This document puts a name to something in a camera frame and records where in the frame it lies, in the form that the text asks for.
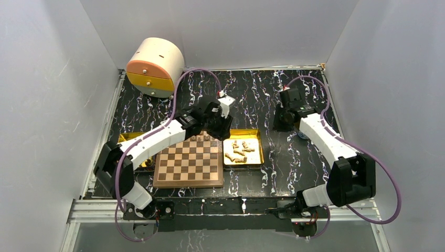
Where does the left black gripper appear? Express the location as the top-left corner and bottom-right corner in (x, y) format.
(203, 109), (233, 141)

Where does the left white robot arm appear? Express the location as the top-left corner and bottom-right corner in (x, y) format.
(93, 96), (235, 218)

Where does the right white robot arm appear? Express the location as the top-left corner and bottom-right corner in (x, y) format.
(273, 88), (376, 217)

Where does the gold tin with light pieces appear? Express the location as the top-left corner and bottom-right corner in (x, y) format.
(222, 129), (264, 169)

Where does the pile of light pieces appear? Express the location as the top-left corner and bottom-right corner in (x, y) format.
(224, 140), (256, 164)

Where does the gold tin with dark pieces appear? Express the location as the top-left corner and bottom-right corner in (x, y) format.
(118, 132), (155, 172)

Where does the small blue white jar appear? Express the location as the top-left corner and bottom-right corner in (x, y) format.
(298, 131), (309, 140)

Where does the wooden chessboard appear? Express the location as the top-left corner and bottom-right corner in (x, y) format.
(153, 131), (224, 188)

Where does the round cream drawer box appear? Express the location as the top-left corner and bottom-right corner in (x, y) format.
(126, 37), (185, 98)

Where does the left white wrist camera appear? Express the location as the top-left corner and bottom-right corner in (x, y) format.
(217, 90), (235, 118)

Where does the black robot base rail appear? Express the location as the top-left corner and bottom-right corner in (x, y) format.
(123, 196), (328, 237)

